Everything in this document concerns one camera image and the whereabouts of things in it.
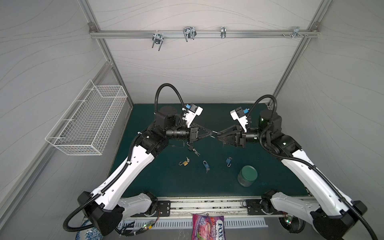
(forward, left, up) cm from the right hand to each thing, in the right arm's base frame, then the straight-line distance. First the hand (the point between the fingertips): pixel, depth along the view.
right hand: (221, 132), depth 60 cm
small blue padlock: (+4, -9, -36) cm, 38 cm away
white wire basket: (+5, +62, -4) cm, 62 cm away
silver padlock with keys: (+11, +15, -36) cm, 41 cm away
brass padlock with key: (+1, +17, -35) cm, 39 cm away
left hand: (-1, +4, +1) cm, 4 cm away
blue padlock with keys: (0, +5, -36) cm, 37 cm away
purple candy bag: (-30, +4, -34) cm, 46 cm away
